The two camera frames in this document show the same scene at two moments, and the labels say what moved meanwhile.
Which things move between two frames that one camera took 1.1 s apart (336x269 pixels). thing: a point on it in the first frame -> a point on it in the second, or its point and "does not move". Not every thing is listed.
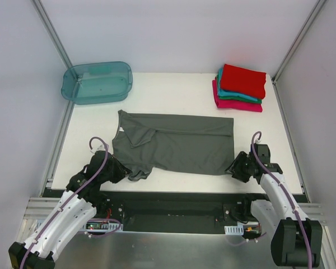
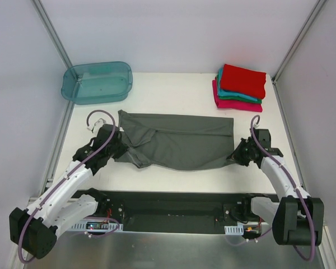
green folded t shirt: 236,99 does not move
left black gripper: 116,170 -> 117,144
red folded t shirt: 237,80 does not move
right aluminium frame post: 319,5 does not move
